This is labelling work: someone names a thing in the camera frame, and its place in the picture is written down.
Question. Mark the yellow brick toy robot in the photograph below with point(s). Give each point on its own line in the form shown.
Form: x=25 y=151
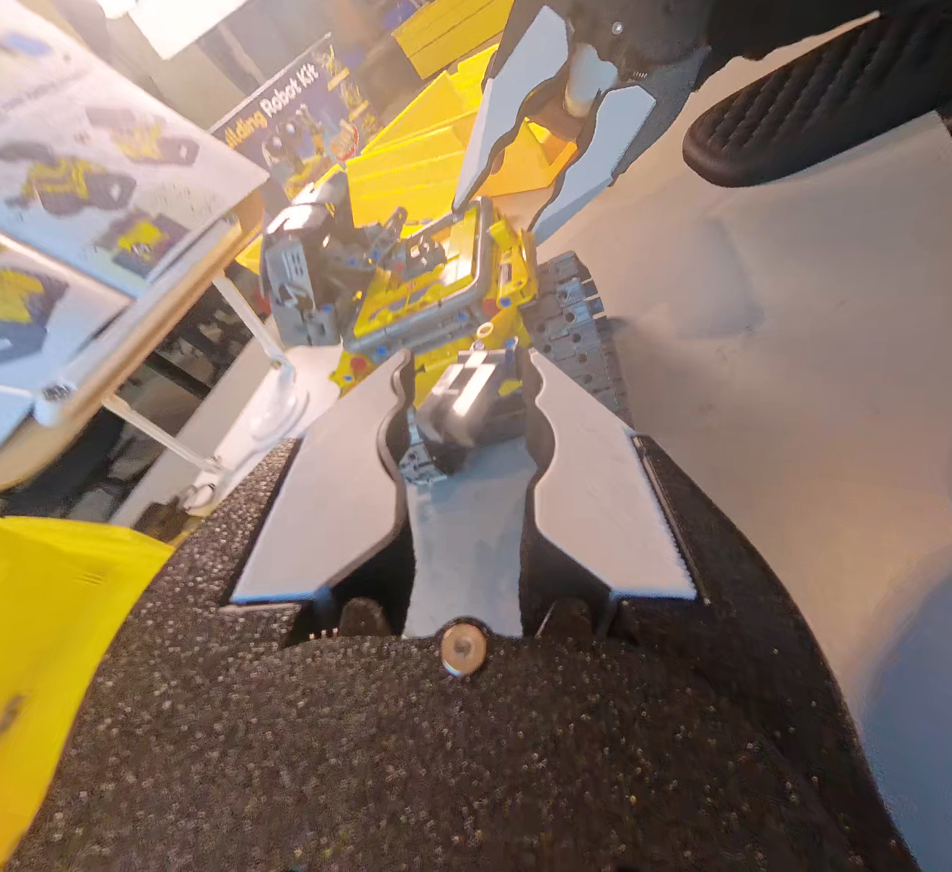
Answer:
x=424 y=292

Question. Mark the white book stand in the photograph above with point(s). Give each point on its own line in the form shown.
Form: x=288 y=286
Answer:
x=186 y=292

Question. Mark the stacked yellow bins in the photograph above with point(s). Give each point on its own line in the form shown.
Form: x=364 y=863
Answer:
x=461 y=9

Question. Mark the black chair armrest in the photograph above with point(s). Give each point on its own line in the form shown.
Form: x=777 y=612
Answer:
x=818 y=113

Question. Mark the yellow plastic storage bin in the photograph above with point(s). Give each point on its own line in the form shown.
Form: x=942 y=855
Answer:
x=446 y=91
x=67 y=626
x=401 y=165

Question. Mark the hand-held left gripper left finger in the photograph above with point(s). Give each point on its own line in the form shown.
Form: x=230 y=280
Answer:
x=327 y=507

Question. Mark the blue robot kit box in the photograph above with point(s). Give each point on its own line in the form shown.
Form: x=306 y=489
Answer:
x=297 y=106

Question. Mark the grey desk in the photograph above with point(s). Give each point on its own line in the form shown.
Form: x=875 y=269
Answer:
x=781 y=403

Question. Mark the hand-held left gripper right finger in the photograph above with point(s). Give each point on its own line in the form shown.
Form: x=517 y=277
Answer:
x=602 y=507

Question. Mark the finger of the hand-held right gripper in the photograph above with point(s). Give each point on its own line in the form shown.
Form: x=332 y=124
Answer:
x=610 y=136
x=520 y=69

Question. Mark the open instruction booklet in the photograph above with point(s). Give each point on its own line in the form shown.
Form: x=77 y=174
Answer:
x=111 y=106

